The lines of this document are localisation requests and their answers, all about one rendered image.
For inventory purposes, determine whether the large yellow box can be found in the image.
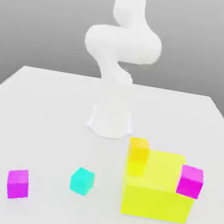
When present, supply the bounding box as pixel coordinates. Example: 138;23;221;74
116;145;202;224

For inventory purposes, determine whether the small orange cube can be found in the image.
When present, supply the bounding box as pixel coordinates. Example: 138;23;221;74
124;136;152;178

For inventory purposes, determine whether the small cyan cube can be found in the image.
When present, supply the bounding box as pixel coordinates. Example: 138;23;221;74
68;165;96;198

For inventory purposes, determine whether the small magenta cube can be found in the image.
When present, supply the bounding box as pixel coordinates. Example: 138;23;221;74
175;164;206;201

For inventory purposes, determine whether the small purple cube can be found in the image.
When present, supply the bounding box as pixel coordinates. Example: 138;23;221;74
4;166;33;202

